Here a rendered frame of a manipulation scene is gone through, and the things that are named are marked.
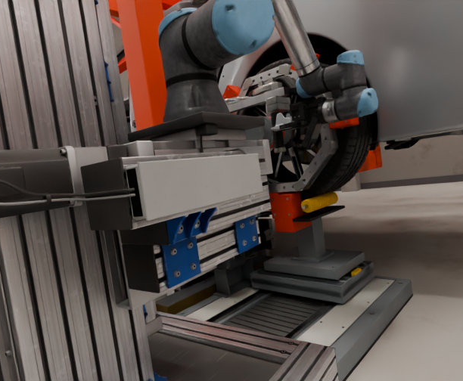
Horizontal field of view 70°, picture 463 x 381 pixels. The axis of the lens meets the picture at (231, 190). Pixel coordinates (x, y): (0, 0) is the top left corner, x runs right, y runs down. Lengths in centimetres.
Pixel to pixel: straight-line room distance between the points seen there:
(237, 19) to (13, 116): 42
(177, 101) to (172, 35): 14
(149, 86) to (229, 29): 108
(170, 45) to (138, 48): 101
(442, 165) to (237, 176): 634
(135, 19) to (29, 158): 137
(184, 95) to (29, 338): 52
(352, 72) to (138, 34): 105
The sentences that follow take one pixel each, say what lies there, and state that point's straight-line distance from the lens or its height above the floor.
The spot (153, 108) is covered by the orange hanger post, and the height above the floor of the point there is 105.
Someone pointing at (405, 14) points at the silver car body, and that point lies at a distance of 157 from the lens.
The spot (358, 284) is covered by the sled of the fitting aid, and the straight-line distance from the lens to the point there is 167.
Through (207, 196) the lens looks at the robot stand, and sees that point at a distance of 47.
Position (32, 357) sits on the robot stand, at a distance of 71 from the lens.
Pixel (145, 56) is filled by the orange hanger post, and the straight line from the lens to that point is 173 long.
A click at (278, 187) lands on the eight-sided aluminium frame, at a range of 152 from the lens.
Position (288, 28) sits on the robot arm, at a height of 110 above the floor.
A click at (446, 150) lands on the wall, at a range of 677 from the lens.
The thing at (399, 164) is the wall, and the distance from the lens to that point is 686.
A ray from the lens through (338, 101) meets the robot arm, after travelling 110.
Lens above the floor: 70
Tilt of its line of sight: 3 degrees down
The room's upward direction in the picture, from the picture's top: 8 degrees counter-clockwise
